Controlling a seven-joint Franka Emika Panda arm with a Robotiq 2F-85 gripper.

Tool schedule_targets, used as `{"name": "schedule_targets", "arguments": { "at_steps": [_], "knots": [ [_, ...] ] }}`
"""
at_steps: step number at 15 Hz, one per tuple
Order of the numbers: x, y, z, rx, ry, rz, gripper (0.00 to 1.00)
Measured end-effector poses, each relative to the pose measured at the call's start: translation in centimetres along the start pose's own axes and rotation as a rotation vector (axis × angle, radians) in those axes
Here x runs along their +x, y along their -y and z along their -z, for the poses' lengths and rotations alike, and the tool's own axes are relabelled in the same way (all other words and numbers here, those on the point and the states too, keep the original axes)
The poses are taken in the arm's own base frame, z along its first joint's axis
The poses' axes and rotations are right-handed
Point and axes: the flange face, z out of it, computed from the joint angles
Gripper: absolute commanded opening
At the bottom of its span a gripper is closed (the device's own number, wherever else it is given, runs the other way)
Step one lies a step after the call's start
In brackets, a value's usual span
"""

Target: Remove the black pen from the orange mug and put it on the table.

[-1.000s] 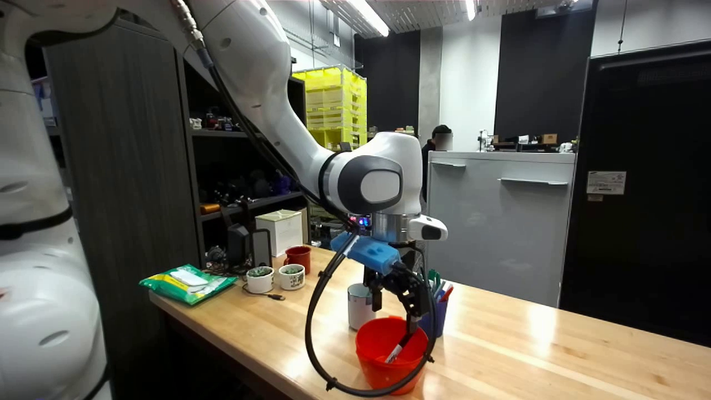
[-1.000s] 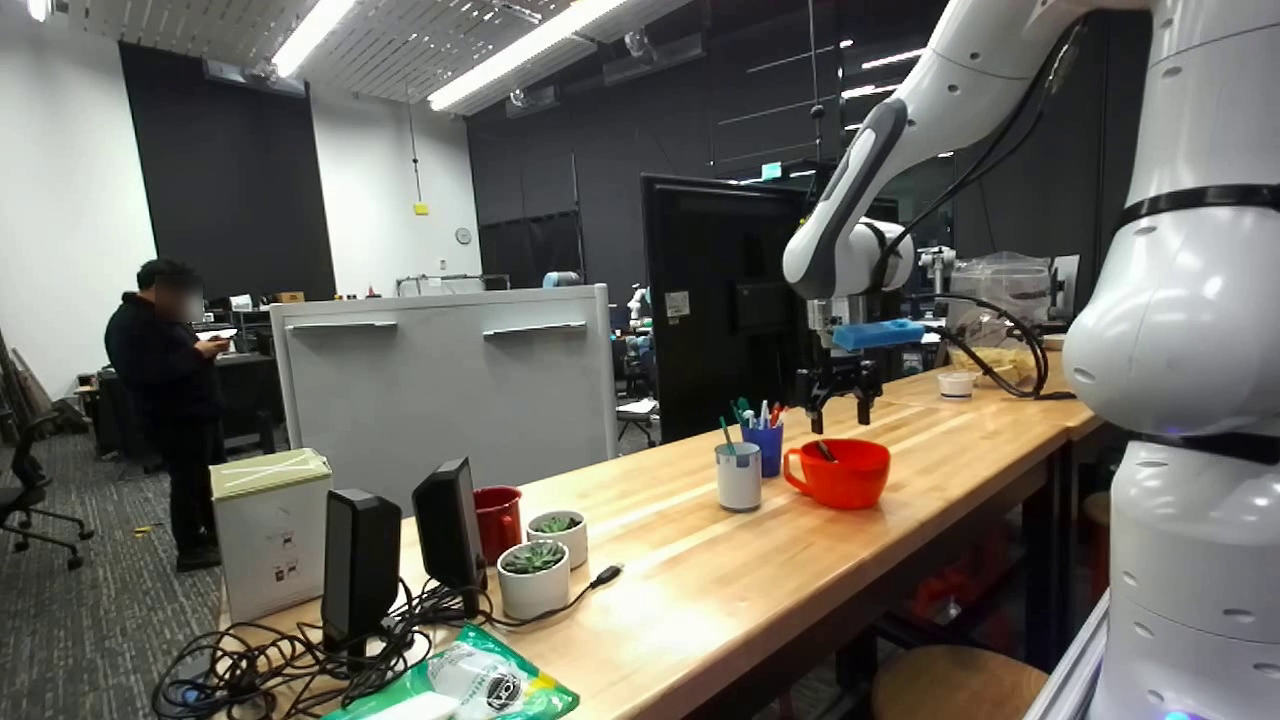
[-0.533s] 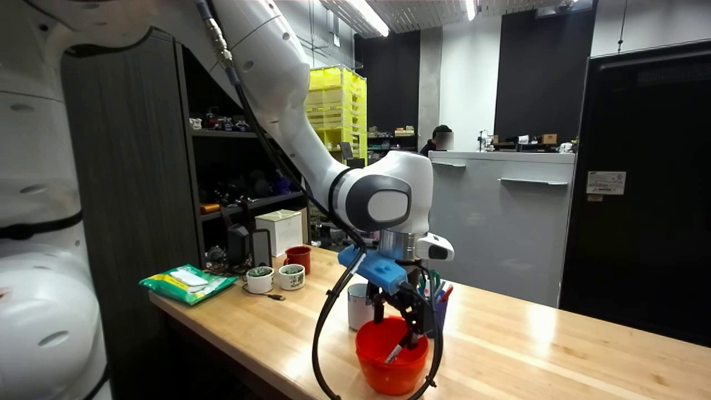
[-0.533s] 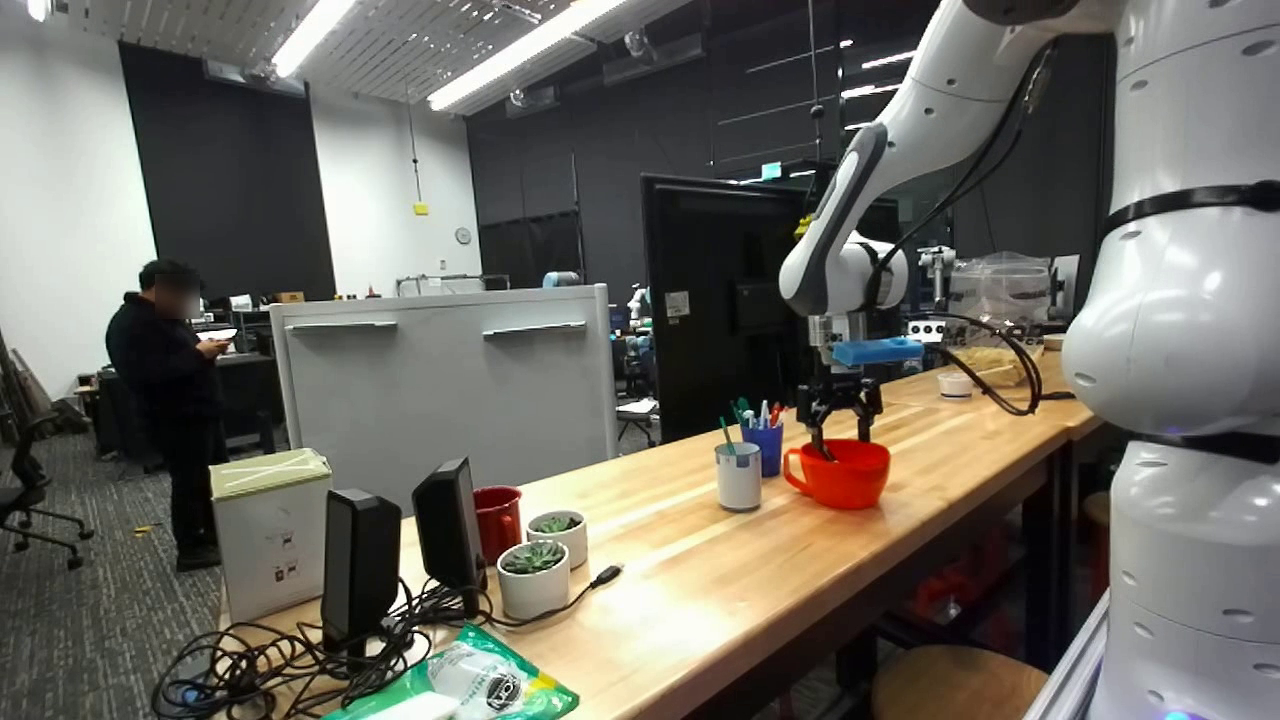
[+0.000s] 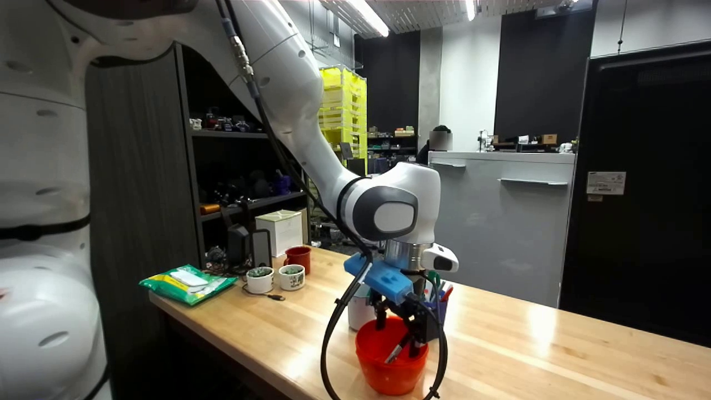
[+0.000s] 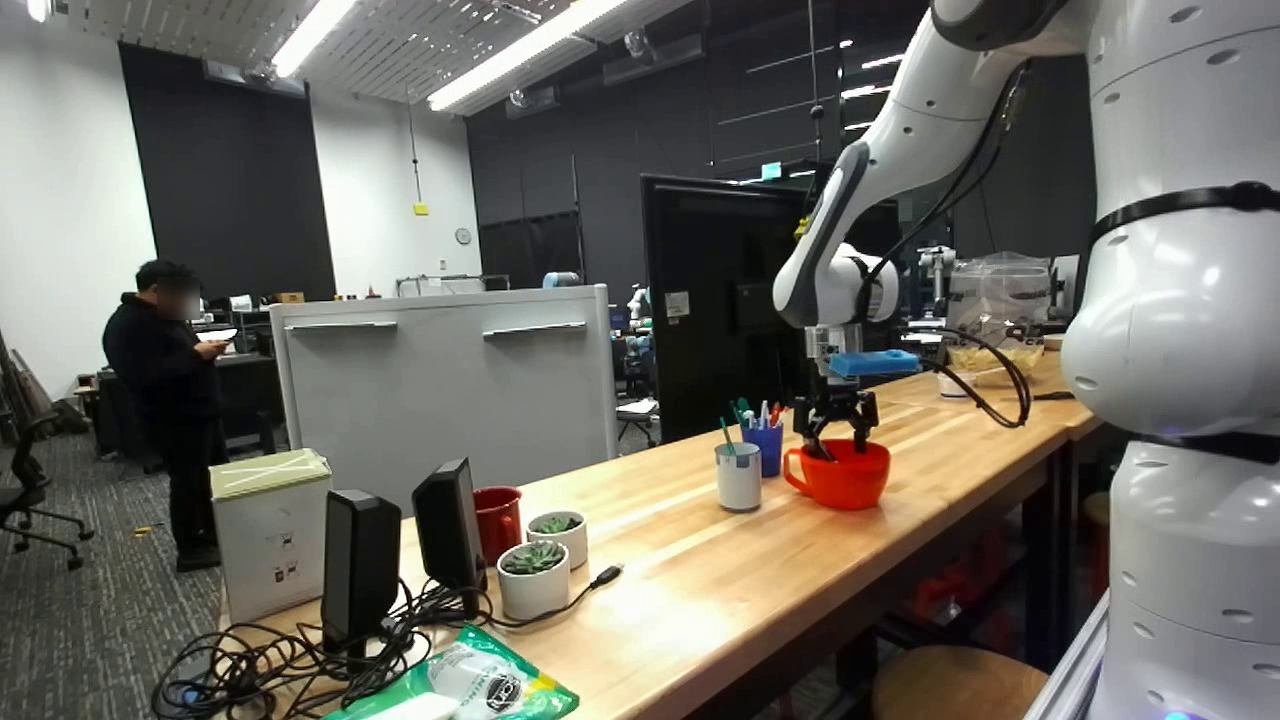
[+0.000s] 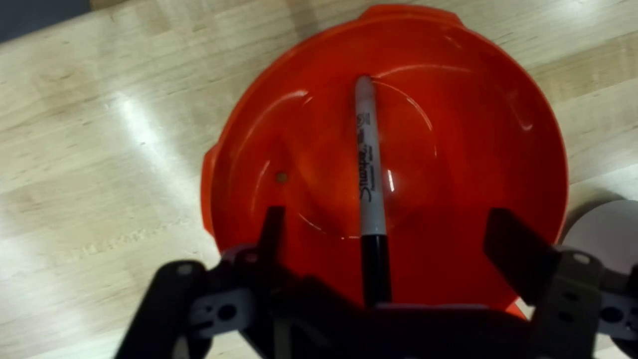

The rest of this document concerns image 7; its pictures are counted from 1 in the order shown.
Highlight black marker pen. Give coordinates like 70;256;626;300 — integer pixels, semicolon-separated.
353;75;395;310

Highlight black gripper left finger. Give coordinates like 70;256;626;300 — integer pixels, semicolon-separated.
116;206;295;359

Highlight red plastic bowl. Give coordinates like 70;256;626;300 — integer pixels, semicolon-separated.
199;3;572;322

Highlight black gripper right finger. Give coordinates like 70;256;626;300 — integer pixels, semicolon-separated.
483;208;638;359

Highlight grey cup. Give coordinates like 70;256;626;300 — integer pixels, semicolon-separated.
560;196;638;276

